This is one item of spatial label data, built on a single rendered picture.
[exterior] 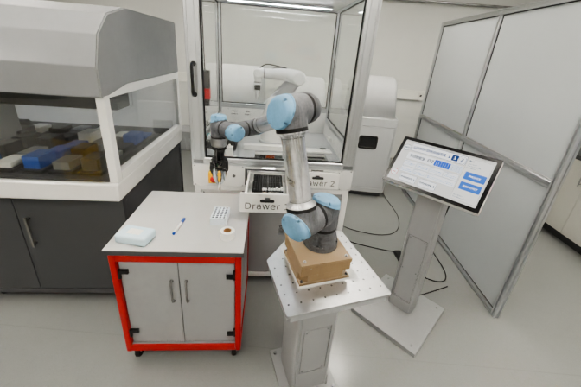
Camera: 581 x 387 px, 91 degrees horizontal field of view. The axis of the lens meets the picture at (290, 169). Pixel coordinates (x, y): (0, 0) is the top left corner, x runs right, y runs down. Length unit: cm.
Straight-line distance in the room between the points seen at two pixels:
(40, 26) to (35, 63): 17
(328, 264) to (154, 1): 488
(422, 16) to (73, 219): 490
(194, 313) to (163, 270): 30
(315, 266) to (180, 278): 70
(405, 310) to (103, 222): 201
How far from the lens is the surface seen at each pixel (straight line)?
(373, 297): 127
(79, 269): 233
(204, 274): 153
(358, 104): 177
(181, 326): 181
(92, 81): 165
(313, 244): 123
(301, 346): 158
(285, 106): 95
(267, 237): 208
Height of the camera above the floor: 163
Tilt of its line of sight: 22 degrees down
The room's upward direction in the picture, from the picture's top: 5 degrees clockwise
